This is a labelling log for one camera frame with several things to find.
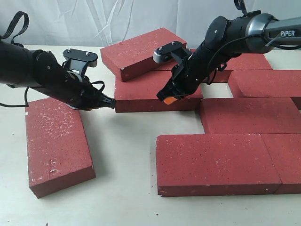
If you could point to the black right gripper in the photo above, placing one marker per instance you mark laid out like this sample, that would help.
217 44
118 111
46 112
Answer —
201 66

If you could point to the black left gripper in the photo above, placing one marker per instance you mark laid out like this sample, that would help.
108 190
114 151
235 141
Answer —
72 89

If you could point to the small top red brick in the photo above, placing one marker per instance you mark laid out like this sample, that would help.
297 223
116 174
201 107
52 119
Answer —
58 154

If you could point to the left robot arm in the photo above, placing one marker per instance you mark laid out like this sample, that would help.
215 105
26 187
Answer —
39 70

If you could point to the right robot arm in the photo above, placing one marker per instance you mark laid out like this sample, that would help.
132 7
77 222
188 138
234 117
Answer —
254 32

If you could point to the light fabric backdrop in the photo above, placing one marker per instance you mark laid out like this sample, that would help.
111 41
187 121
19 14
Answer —
104 22

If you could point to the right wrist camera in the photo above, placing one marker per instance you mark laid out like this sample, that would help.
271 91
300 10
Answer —
174 50

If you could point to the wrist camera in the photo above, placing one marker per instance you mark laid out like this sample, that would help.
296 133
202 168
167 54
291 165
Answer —
79 60
174 50

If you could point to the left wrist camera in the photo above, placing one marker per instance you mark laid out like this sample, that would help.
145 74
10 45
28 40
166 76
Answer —
79 60

